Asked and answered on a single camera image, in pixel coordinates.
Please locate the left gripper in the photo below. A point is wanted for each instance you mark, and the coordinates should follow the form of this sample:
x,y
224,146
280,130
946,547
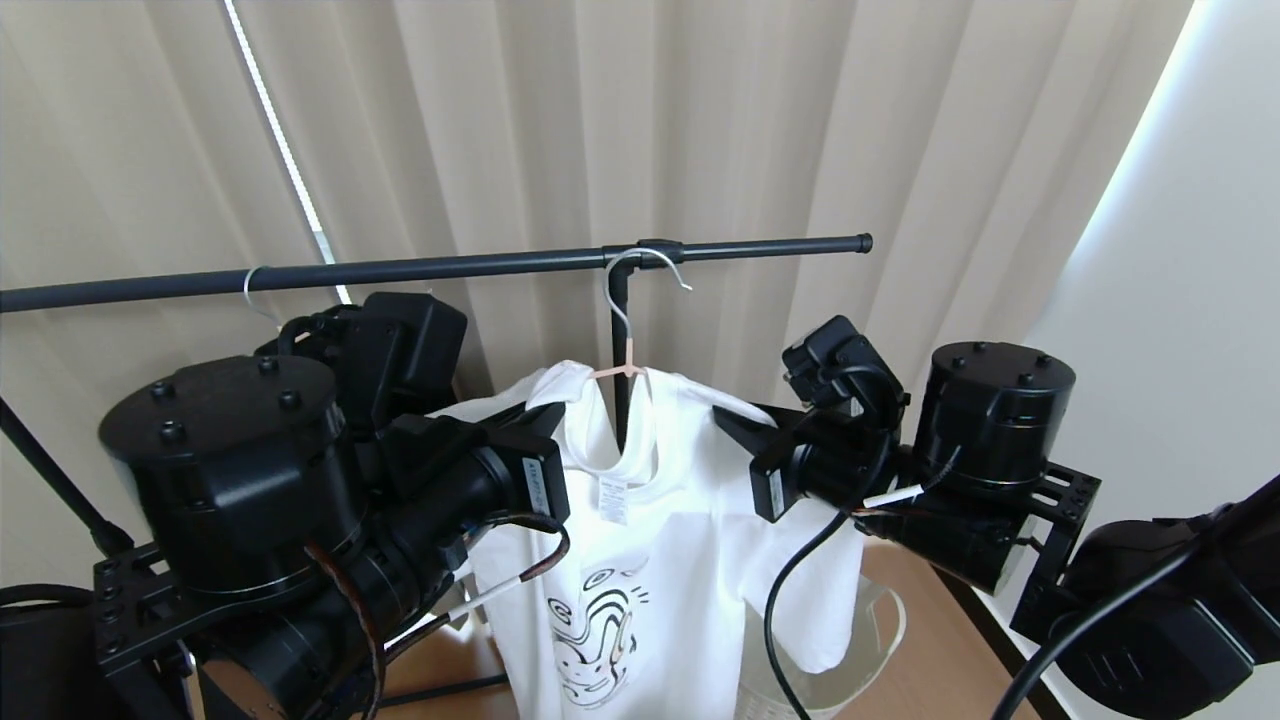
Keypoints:
x,y
470,480

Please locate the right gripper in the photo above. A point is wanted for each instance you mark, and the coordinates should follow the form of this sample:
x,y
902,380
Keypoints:
x,y
820,475

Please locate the white garment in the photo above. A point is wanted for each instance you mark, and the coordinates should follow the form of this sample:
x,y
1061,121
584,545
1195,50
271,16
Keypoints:
x,y
680,540

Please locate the pink clothes hanger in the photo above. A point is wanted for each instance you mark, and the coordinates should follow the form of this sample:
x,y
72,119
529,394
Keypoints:
x,y
250,295
620,300

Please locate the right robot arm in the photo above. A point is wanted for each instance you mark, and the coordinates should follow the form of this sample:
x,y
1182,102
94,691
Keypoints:
x,y
1000,420

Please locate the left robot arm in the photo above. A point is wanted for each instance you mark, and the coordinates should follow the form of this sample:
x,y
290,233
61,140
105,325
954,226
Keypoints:
x,y
230,480

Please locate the black clothes rack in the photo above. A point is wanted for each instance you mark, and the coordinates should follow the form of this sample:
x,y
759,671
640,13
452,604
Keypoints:
x,y
400,269

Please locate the white laundry basket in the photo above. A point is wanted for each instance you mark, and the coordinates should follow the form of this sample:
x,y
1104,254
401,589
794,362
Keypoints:
x,y
860,640

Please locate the beige curtain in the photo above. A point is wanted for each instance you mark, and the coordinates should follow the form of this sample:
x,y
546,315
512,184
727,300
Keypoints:
x,y
700,120

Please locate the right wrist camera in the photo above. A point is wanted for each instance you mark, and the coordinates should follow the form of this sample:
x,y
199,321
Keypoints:
x,y
840,360

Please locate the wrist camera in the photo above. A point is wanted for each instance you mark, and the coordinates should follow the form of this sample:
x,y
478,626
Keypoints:
x,y
840,360
400,340

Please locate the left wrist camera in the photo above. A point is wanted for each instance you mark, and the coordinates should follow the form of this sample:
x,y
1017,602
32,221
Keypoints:
x,y
400,340

